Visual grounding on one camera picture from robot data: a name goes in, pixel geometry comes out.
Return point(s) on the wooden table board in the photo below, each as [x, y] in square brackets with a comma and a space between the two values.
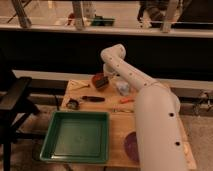
[121, 124]

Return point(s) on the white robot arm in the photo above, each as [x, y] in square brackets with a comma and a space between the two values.
[156, 109]

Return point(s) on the red bowl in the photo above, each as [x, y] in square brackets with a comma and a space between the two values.
[95, 78]

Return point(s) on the thin metal utensil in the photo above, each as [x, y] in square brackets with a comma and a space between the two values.
[122, 110]

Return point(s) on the purple round plate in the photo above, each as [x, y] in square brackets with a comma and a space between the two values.
[131, 147]

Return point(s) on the green plastic tray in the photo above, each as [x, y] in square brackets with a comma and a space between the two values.
[77, 137]

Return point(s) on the black chair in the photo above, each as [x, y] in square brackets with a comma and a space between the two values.
[15, 108]

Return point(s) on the cream cloth piece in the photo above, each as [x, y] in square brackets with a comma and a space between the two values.
[74, 85]

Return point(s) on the clear plastic bag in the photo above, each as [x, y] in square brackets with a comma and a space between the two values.
[123, 87]

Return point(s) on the black handled knife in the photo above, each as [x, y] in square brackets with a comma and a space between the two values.
[93, 99]

